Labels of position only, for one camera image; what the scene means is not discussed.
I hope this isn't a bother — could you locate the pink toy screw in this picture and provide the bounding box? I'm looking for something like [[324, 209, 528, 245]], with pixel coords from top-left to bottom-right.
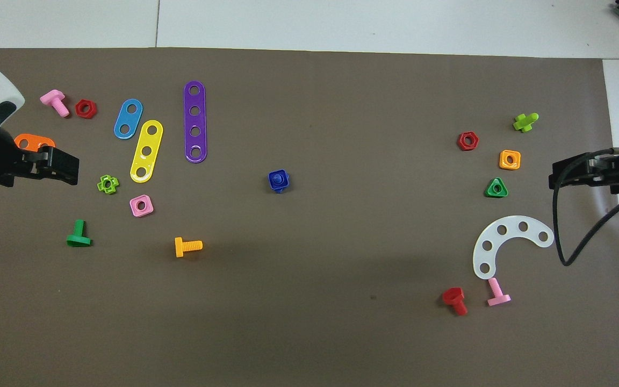
[[486, 277, 512, 307], [39, 89, 70, 118]]

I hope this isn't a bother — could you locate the orange heart-shaped plate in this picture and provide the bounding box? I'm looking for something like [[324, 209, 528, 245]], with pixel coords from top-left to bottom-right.
[[13, 134, 56, 154]]

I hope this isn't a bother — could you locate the blue two-hole strip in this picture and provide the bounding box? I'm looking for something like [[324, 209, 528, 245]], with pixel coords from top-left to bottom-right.
[[113, 98, 144, 140]]

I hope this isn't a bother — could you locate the orange square toy nut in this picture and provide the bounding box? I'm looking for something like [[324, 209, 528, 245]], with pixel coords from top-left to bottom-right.
[[499, 149, 521, 171]]

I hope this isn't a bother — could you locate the red toy screw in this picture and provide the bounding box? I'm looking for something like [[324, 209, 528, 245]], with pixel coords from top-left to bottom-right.
[[442, 287, 469, 317]]

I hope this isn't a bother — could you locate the pink square toy nut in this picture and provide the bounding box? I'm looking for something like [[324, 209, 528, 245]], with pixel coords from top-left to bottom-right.
[[129, 194, 155, 218]]

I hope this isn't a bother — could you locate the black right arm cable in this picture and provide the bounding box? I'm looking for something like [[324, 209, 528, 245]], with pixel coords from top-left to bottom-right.
[[552, 147, 619, 267]]

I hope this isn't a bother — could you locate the green triangle toy nut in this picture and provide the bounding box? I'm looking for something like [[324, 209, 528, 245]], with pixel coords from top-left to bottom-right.
[[485, 177, 509, 198]]

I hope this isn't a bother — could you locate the blue square toy nut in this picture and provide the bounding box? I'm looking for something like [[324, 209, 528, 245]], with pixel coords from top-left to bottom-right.
[[268, 169, 290, 192]]

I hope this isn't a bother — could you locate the lime cross-head toy screw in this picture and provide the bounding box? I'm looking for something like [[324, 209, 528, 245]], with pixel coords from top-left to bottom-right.
[[513, 112, 539, 133]]

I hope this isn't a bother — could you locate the yellow three-hole strip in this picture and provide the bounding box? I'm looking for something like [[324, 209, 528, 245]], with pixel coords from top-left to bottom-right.
[[129, 119, 164, 183]]

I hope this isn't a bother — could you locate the white curved perforated strip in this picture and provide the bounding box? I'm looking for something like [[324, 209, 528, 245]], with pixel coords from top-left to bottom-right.
[[472, 216, 555, 280]]

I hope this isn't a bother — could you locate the green toy screw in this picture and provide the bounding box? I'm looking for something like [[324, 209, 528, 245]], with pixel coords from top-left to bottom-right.
[[66, 219, 92, 248]]

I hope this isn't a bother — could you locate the purple four-hole strip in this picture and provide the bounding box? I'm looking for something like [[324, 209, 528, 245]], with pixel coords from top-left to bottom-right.
[[183, 81, 208, 163]]

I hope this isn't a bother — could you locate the brown paper mat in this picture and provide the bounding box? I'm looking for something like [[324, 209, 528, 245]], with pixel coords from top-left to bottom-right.
[[0, 47, 619, 387]]

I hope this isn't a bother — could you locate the orange toy screw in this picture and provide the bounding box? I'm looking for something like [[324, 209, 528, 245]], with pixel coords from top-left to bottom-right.
[[174, 236, 204, 259]]

